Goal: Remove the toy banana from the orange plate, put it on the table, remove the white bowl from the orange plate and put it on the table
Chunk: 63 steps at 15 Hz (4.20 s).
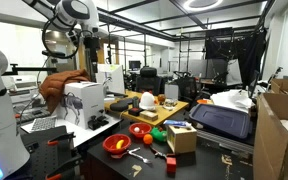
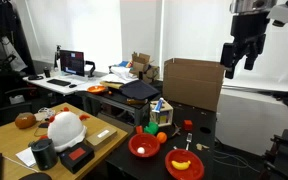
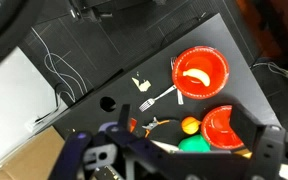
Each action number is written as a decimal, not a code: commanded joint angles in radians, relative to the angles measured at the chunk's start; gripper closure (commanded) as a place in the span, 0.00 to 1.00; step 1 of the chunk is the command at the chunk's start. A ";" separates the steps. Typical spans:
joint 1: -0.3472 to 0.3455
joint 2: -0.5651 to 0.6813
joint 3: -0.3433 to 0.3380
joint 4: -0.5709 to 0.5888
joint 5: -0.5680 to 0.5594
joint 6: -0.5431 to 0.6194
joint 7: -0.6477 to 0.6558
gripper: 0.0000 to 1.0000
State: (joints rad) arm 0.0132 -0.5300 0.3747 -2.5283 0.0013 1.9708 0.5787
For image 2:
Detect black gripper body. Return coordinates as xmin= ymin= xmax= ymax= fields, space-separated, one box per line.
xmin=230 ymin=12 xmax=272 ymax=51

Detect yellow toy banana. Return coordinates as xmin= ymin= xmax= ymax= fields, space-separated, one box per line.
xmin=171 ymin=159 xmax=192 ymax=171

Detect red plastic bowl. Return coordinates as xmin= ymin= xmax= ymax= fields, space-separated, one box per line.
xmin=164 ymin=148 xmax=205 ymax=180
xmin=127 ymin=132 xmax=161 ymax=158

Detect orange toy basketball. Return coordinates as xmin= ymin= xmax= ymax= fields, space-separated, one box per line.
xmin=156 ymin=131 xmax=168 ymax=144

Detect green plastic toy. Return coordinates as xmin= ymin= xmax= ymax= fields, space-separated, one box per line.
xmin=143 ymin=121 xmax=160 ymax=136

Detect orange bowl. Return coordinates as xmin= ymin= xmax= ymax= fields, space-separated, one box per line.
xmin=86 ymin=84 xmax=109 ymax=95

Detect white plush chicken toy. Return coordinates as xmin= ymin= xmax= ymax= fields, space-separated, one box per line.
xmin=38 ymin=106 xmax=91 ymax=153

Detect brown toy football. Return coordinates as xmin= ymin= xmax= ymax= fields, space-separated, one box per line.
xmin=14 ymin=112 xmax=37 ymax=130

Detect large cardboard box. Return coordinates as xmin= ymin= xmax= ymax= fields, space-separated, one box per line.
xmin=162 ymin=57 xmax=226 ymax=113

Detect red cube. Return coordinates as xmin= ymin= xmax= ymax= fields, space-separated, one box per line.
xmin=183 ymin=119 xmax=194 ymax=132

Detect small open cardboard box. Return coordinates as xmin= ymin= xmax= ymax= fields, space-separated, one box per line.
xmin=129 ymin=51 xmax=161 ymax=84

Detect blue and white tube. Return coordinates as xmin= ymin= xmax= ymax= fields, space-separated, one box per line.
xmin=152 ymin=97 xmax=165 ymax=113

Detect wooden shape sorter box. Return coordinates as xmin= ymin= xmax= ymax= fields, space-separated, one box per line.
xmin=149 ymin=99 xmax=174 ymax=128

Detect metal fork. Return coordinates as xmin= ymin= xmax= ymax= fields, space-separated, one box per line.
xmin=185 ymin=132 xmax=194 ymax=152

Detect blue pack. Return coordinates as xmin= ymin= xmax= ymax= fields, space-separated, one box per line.
xmin=118 ymin=60 xmax=132 ymax=68

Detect black clamp stand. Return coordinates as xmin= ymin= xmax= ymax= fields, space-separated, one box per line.
xmin=259 ymin=129 xmax=288 ymax=180

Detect white plastic bag pile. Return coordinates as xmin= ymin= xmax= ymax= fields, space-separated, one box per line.
xmin=98 ymin=65 xmax=139 ymax=85

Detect black metal bench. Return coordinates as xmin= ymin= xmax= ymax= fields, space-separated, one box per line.
xmin=75 ymin=89 xmax=152 ymax=127

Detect tan flat package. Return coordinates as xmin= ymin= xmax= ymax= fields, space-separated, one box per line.
xmin=99 ymin=80 xmax=123 ymax=90

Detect white desk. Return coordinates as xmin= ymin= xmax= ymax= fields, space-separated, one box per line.
xmin=22 ymin=71 xmax=105 ymax=98

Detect small brown cardboard box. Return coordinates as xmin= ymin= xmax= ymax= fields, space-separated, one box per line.
xmin=84 ymin=125 xmax=118 ymax=151

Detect computer monitor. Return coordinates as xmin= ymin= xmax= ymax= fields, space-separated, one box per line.
xmin=59 ymin=49 xmax=86 ymax=78

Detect black tripod stand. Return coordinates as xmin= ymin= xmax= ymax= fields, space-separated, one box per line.
xmin=53 ymin=44 xmax=62 ymax=71

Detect black box with red label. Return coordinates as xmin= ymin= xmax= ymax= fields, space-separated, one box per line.
xmin=58 ymin=142 xmax=95 ymax=175

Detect black cup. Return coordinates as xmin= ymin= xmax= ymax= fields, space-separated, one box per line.
xmin=43 ymin=66 xmax=52 ymax=79

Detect clear plastic container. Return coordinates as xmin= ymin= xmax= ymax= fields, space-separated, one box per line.
xmin=37 ymin=107 xmax=57 ymax=121

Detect black pouch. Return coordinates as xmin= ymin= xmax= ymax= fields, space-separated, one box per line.
xmin=27 ymin=74 xmax=45 ymax=81

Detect black cylinder speaker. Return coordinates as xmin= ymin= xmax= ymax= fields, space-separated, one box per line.
xmin=29 ymin=138 xmax=59 ymax=171

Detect white container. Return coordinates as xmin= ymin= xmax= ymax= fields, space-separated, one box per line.
xmin=8 ymin=94 xmax=26 ymax=105

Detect dark hanging jackets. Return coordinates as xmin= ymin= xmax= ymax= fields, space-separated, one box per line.
xmin=0 ymin=0 xmax=37 ymax=76

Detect white paper sheet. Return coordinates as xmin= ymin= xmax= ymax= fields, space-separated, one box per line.
xmin=15 ymin=146 xmax=38 ymax=168

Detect black office chair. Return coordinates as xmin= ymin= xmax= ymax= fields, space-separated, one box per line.
xmin=0 ymin=84 xmax=35 ymax=133

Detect wooden table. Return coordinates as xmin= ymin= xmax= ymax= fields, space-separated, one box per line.
xmin=0 ymin=102 xmax=129 ymax=180

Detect white floor cable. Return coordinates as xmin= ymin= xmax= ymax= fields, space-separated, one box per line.
xmin=213 ymin=149 xmax=252 ymax=172

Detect white desk cable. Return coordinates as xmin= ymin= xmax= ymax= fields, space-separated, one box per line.
xmin=2 ymin=155 xmax=39 ymax=173

